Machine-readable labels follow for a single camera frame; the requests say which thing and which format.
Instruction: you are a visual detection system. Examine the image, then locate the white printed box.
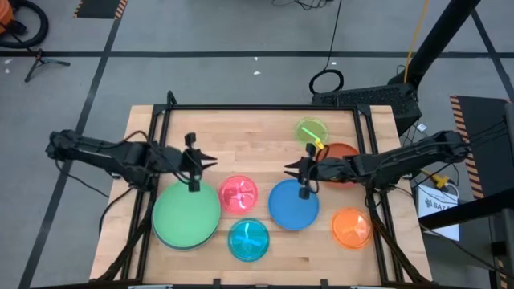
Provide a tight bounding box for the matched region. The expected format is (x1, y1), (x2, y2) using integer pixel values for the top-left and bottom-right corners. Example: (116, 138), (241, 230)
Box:
(415, 183), (461, 242)

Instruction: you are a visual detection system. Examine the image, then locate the yellow cable connector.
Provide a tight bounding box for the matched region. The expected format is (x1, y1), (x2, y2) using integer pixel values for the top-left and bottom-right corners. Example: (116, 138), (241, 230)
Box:
(421, 168), (451, 190)

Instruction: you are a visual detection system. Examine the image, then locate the black hazard-striped floor mat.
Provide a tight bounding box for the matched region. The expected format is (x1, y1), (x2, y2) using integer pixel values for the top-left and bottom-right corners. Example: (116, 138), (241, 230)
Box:
(73, 0), (129, 20)
(449, 95), (514, 201)

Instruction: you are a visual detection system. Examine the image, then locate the black hanging cable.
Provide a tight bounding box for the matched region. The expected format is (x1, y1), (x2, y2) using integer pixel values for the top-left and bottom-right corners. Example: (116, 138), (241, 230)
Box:
(308, 0), (345, 96)

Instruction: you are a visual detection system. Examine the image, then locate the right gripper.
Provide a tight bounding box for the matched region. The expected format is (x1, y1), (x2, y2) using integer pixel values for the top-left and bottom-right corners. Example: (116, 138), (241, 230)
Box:
(283, 143), (350, 201)

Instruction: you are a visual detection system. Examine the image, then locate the orange translucent plate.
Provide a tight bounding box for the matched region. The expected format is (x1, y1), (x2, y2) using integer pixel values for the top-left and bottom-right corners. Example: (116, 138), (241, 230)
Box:
(331, 207), (374, 250)

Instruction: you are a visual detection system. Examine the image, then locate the red-orange opaque plate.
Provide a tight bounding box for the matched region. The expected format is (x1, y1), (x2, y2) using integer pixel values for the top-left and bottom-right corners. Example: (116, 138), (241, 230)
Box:
(316, 142), (361, 190)

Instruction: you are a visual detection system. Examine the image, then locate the black vacuum hose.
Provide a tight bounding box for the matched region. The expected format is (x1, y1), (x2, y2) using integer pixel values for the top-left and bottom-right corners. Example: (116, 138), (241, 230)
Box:
(0, 0), (50, 50)

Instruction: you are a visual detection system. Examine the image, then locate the teal translucent plate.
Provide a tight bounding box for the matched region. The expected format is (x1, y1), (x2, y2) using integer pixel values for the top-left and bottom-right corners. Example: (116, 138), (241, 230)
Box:
(227, 218), (271, 263)

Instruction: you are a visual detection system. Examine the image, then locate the large light green plate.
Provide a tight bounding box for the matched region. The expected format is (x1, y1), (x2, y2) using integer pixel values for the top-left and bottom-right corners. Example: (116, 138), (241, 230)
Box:
(152, 180), (222, 249)

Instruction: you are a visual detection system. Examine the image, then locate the yellow hanging cable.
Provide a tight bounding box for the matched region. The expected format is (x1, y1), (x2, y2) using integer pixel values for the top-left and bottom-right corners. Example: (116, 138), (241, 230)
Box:
(403, 0), (430, 83)

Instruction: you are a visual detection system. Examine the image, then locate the large dark green plate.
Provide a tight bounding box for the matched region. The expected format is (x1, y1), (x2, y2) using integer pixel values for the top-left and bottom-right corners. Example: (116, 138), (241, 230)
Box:
(154, 218), (222, 252)

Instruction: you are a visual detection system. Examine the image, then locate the black tripod stand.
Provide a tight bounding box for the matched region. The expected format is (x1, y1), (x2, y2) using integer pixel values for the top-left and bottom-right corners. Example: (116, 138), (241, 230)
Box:
(23, 47), (71, 83)

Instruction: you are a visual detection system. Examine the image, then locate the pink translucent plate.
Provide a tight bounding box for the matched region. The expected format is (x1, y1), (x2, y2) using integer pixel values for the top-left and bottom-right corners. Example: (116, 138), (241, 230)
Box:
(218, 174), (259, 215)

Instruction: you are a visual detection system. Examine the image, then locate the black slanted pole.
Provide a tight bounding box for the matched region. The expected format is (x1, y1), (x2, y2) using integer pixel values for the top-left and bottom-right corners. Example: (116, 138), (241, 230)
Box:
(391, 0), (482, 88)

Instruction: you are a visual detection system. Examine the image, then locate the blue opaque plate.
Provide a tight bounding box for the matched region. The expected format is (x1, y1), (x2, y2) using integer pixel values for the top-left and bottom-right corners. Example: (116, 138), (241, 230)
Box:
(267, 178), (321, 231)

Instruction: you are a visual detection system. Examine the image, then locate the lime translucent plate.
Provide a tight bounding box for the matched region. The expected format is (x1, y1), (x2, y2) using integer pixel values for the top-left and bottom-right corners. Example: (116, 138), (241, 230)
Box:
(295, 116), (329, 149)

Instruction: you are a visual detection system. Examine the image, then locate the black crossbeam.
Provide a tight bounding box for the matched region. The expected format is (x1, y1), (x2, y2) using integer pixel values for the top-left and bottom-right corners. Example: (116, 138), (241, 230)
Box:
(418, 197), (514, 230)

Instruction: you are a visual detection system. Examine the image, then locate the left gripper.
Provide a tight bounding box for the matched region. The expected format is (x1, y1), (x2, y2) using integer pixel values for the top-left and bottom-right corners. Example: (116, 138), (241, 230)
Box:
(160, 132), (218, 193)

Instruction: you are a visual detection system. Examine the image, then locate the orange vacuum cleaner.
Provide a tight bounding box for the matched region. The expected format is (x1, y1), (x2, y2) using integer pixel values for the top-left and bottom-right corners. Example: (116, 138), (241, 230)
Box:
(0, 0), (15, 35)

